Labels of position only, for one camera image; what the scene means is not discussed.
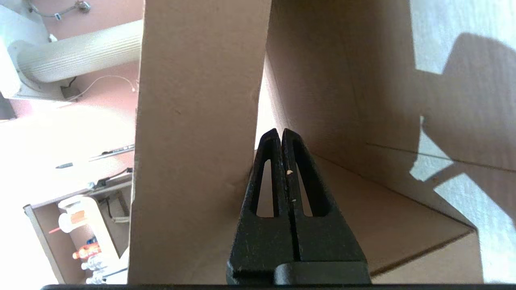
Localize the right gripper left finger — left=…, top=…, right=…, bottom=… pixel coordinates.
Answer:
left=227, top=129, right=300, bottom=284

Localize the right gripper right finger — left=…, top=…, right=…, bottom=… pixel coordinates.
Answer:
left=281, top=128, right=368, bottom=262

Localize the brown cardboard shoe box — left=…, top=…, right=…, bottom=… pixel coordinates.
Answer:
left=128, top=0, right=516, bottom=285

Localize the clear plastic bottle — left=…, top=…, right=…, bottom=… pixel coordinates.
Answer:
left=81, top=258, right=106, bottom=271
left=86, top=271, right=108, bottom=285

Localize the orange bottle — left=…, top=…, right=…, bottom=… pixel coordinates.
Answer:
left=72, top=243, right=102, bottom=261

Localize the white plastic jug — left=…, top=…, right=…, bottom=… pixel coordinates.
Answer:
left=58, top=195, right=102, bottom=235

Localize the wooden shelf cabinet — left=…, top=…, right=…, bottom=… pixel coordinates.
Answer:
left=23, top=173, right=134, bottom=285

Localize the white ribbed duct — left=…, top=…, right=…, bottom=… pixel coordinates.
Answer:
left=16, top=19, right=144, bottom=84

